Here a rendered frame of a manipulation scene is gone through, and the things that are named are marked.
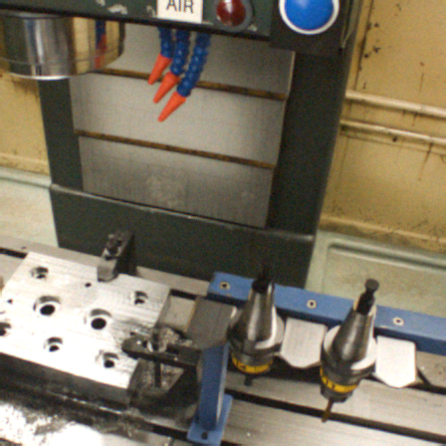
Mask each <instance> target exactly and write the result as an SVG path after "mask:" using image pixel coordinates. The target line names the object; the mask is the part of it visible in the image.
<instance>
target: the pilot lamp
mask: <svg viewBox="0 0 446 446"><path fill-rule="evenodd" d="M216 14H217V17H218V19H219V20H220V21H221V22H222V23H223V24H224V25H226V26H228V27H237V26H239V25H241V24H242V23H243V22H244V20H245V19H246V15H247V11H246V8H245V5H244V4H243V3H242V1H241V0H221V1H220V2H219V4H218V6H217V9H216Z"/></svg>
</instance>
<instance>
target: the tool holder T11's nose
mask: <svg viewBox="0 0 446 446"><path fill-rule="evenodd" d="M352 393H353V391H351V392H338V391H333V390H331V389H330V388H328V387H327V386H326V385H325V384H324V383H323V380H322V379H321V382H320V394H321V395H322V396H323V397H324V398H325V399H327V400H328V401H329V402H330V403H340V402H342V403H344V402H346V401H347V400H348V399H349V397H351V395H352Z"/></svg>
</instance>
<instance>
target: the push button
mask: <svg viewBox="0 0 446 446"><path fill-rule="evenodd" d="M333 10H334V4H333V0H285V2H284V13H285V15H286V18H287V19H288V21H289V22H290V24H291V25H292V26H294V27H295V28H298V29H301V30H305V31H310V32H313V31H316V30H318V29H320V28H321V27H323V26H324V25H326V24H327V22H328V21H329V19H330V18H331V16H332V14H333Z"/></svg>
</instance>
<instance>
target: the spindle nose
mask: <svg viewBox="0 0 446 446"><path fill-rule="evenodd" d="M124 39H125V24H124V23H117V22H111V21H98V20H92V19H86V18H82V19H80V18H73V17H68V16H55V15H49V14H37V13H31V12H25V11H24V12H18V11H12V10H7V9H3V10H0V69H1V70H2V71H4V72H5V73H7V74H9V73H10V74H12V75H14V76H18V77H22V78H32V79H43V80H51V79H58V78H69V77H76V76H81V75H86V74H90V73H93V72H96V71H99V70H101V69H103V68H105V67H107V66H109V65H111V64H112V63H114V62H115V61H116V60H117V59H118V58H119V57H120V56H121V55H122V53H123V52H124Z"/></svg>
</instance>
